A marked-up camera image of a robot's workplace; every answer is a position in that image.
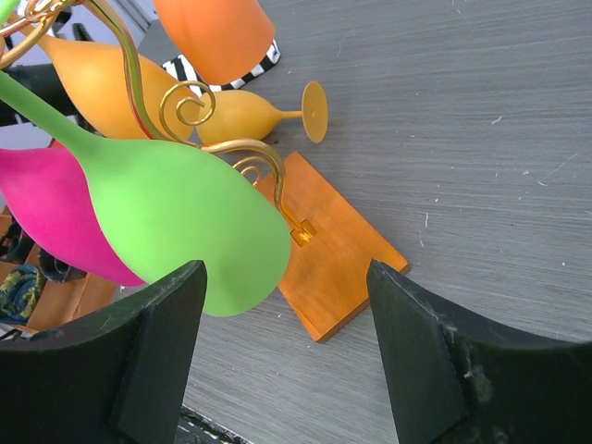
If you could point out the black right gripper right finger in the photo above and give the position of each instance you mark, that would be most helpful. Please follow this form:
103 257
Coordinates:
455 376

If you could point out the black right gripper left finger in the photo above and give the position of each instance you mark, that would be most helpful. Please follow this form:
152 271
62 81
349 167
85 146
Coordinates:
117 375

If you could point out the gold wire wine glass rack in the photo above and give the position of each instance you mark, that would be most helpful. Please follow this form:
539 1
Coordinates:
332 245

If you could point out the green plastic wine glass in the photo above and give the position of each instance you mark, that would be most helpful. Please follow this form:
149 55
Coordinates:
162 201

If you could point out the magenta plastic wine glass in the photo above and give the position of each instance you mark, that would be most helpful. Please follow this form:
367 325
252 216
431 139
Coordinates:
47 192

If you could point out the yellow plastic wine glass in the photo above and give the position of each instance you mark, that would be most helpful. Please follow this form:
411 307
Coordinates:
241 114

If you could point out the yellow-orange plastic wine glass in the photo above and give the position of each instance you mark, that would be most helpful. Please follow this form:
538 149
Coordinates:
93 77

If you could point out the orange plastic wine glass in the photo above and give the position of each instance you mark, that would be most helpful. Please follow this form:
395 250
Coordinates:
222 39

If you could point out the wooden compartment tray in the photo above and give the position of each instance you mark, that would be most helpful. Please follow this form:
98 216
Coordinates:
60 303

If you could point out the rolled dark blue-floral tie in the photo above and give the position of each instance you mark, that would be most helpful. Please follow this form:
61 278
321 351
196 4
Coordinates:
56 270

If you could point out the rolled blue-yellow tie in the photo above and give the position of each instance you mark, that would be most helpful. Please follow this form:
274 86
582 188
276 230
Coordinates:
20 292

